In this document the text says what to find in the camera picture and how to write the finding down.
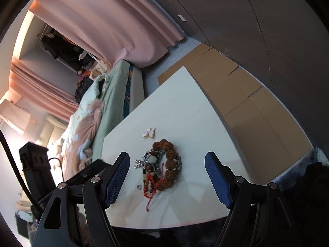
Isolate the grey green bead bracelet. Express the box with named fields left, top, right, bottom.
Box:
left=142, top=150, right=183, bottom=173

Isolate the pale bead bracelet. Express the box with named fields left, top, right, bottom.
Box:
left=141, top=168, right=157, bottom=198

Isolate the red string bracelet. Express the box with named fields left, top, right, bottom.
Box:
left=145, top=163, right=166, bottom=213

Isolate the brown large bead bracelet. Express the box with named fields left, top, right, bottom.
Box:
left=152, top=139, right=182, bottom=191

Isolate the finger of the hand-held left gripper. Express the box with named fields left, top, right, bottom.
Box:
left=64, top=159, right=114, bottom=186

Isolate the dark clothing pile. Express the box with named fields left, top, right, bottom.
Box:
left=74, top=77, right=95, bottom=103

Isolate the wide pink curtain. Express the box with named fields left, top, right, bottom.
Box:
left=29, top=0, right=185, bottom=69

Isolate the bed with green sheet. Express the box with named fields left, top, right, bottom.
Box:
left=91, top=60, right=133, bottom=160

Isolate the white air conditioner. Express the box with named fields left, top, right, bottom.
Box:
left=0, top=99, right=36, bottom=135

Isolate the cream padded headboard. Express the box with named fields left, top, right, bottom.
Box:
left=36, top=116, right=70, bottom=147

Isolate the peach printed blanket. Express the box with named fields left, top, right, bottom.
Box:
left=53, top=73, right=108, bottom=183

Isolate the flattened brown cardboard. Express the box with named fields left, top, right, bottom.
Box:
left=157, top=42, right=319, bottom=186

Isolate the open wardrobe with dark clothes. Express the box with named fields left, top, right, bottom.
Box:
left=38, top=23, right=101, bottom=74

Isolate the narrow pink curtain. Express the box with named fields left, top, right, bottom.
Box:
left=9, top=58, right=80, bottom=124

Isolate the thick black cable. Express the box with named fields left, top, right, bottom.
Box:
left=0, top=129, right=43, bottom=214

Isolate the dark cloth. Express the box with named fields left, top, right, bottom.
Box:
left=283, top=160, right=329, bottom=237

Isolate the white bed frame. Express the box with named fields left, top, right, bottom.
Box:
left=129, top=65, right=148, bottom=114

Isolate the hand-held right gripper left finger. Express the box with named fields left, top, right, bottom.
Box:
left=32, top=152, right=131, bottom=247

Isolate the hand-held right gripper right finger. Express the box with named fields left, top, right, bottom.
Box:
left=204, top=151, right=300, bottom=247

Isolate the thin black cable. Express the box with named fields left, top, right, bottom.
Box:
left=48, top=156, right=66, bottom=183

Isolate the grey fluffy rug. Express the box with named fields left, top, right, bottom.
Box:
left=272, top=147, right=329, bottom=193

